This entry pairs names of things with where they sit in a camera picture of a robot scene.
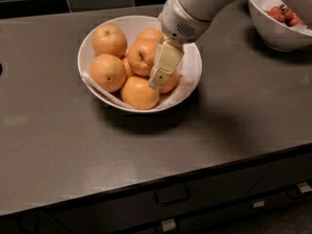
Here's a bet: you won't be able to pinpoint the white bowl with strawberries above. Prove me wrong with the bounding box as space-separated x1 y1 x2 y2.
248 0 312 52

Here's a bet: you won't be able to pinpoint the orange front bottom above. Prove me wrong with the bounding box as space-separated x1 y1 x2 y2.
120 76 160 110

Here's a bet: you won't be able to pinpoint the red strawberries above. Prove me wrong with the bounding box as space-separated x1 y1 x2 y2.
267 4 305 27

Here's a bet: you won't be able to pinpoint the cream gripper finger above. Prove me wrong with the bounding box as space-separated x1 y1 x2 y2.
148 39 184 90

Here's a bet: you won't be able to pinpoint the dark upper drawer front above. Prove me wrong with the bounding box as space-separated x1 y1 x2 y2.
51 163 269 234

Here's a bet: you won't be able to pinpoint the white bowl with oranges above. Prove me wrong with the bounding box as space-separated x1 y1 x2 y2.
77 16 202 113

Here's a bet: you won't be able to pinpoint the dark right drawer front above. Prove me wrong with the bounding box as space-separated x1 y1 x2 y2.
248 152 312 196

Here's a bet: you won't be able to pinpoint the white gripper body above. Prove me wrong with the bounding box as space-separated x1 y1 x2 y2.
158 0 211 44

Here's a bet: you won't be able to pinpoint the white paper bowl liner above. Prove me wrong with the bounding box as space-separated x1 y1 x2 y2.
80 22 196 111

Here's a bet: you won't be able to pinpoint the black drawer handle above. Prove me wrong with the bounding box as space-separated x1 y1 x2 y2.
155 185 190 207

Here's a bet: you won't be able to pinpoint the dark lower drawer front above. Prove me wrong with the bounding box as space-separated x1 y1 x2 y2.
130 187 312 234

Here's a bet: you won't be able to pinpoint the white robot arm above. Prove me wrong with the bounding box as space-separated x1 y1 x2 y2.
148 0 312 90

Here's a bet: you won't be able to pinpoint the small hidden orange centre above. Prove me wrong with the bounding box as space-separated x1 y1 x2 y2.
122 57 135 78

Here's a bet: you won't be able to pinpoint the dark drawer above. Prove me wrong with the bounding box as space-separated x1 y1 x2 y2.
248 152 312 196
51 163 269 234
130 187 312 234

